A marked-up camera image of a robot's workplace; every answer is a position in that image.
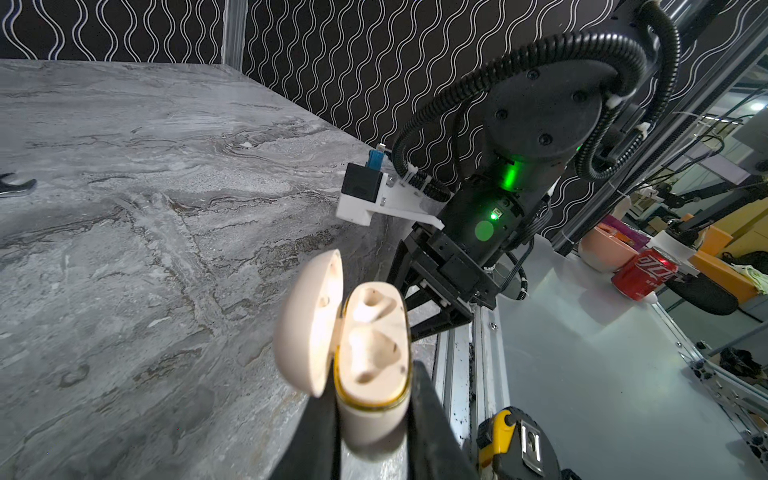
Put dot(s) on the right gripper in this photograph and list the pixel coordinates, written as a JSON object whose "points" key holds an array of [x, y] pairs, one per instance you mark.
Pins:
{"points": [[487, 234]]}

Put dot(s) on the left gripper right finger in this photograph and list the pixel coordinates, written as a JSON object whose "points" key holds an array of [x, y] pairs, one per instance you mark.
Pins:
{"points": [[432, 449]]}

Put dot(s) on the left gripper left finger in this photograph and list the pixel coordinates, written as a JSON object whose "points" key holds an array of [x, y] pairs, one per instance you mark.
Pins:
{"points": [[315, 449]]}

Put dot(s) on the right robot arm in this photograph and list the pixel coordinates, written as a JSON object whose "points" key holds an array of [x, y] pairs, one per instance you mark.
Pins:
{"points": [[585, 100]]}

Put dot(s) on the black yellow tape measure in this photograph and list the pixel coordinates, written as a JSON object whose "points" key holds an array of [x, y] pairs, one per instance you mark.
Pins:
{"points": [[511, 445]]}

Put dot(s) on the pink bowl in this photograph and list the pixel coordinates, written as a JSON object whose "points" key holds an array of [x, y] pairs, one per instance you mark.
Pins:
{"points": [[603, 251]]}

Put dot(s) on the red soda can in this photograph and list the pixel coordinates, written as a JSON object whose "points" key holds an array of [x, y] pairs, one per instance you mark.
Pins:
{"points": [[645, 273]]}

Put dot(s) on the purple box behind bowl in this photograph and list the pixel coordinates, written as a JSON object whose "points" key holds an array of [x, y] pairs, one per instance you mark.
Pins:
{"points": [[623, 232]]}

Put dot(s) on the silver combination wrench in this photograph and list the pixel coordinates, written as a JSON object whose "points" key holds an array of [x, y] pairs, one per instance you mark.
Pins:
{"points": [[9, 190]]}

